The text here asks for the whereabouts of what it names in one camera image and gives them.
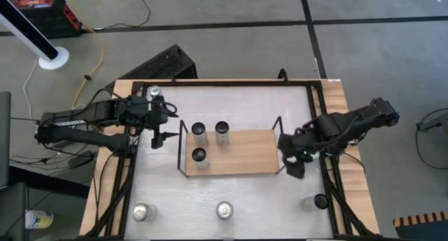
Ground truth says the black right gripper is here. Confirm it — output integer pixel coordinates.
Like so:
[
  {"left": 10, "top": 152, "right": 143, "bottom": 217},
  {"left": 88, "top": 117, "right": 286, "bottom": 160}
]
[{"left": 278, "top": 128, "right": 318, "bottom": 180}]

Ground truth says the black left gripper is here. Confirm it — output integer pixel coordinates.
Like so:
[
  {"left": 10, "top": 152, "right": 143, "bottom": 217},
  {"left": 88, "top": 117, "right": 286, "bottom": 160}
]
[{"left": 139, "top": 97, "right": 181, "bottom": 150}]

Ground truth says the blue silver Red Bull can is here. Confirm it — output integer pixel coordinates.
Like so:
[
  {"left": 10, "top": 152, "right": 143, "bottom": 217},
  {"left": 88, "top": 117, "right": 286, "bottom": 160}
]
[
  {"left": 300, "top": 193, "right": 330, "bottom": 213},
  {"left": 146, "top": 85, "right": 164, "bottom": 102}
]

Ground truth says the white Celsius Tropical Vibe can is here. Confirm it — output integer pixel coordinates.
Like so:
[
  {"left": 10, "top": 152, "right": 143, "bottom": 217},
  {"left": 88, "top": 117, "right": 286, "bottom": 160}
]
[
  {"left": 190, "top": 121, "right": 210, "bottom": 146},
  {"left": 191, "top": 147, "right": 210, "bottom": 170}
]

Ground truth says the white Celsius Peach Vibe can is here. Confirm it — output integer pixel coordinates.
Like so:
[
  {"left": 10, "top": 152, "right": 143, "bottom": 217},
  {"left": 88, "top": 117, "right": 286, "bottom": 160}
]
[{"left": 214, "top": 120, "right": 231, "bottom": 146}]

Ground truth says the silver Diet Coke can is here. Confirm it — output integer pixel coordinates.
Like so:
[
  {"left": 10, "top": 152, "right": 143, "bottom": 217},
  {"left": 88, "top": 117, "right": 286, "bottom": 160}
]
[
  {"left": 215, "top": 200, "right": 235, "bottom": 221},
  {"left": 132, "top": 202, "right": 158, "bottom": 223}
]

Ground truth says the black perforated computer tower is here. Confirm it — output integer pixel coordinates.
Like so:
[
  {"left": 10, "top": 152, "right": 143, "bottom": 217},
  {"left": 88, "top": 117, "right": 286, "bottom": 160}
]
[{"left": 104, "top": 43, "right": 199, "bottom": 93}]

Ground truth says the white black floor stand pole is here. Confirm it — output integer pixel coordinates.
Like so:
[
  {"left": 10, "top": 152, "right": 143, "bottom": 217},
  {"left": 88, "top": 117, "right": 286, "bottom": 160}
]
[{"left": 0, "top": 0, "right": 71, "bottom": 71}]

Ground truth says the black box yellow-striped edge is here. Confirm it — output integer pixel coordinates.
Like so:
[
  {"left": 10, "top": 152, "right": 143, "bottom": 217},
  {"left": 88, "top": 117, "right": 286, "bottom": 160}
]
[{"left": 392, "top": 210, "right": 448, "bottom": 241}]

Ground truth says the white yellow blue canister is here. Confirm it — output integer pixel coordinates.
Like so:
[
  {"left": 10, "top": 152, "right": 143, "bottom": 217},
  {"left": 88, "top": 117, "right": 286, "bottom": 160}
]
[{"left": 24, "top": 209, "right": 55, "bottom": 230}]

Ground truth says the red black equipment case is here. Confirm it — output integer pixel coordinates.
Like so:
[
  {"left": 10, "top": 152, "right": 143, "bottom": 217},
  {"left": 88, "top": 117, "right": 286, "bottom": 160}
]
[{"left": 9, "top": 0, "right": 84, "bottom": 39}]

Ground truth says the wooden shelf black metal frame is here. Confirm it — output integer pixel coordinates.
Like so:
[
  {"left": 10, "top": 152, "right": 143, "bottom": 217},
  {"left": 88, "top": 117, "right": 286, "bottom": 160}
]
[{"left": 176, "top": 116, "right": 285, "bottom": 179}]

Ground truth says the black metal table frame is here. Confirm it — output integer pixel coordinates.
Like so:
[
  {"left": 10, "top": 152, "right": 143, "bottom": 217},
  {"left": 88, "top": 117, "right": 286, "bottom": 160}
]
[{"left": 82, "top": 78, "right": 381, "bottom": 241}]

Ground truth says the yellow cable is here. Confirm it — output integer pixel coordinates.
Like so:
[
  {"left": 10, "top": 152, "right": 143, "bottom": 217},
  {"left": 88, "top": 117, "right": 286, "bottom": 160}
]
[{"left": 59, "top": 0, "right": 106, "bottom": 111}]

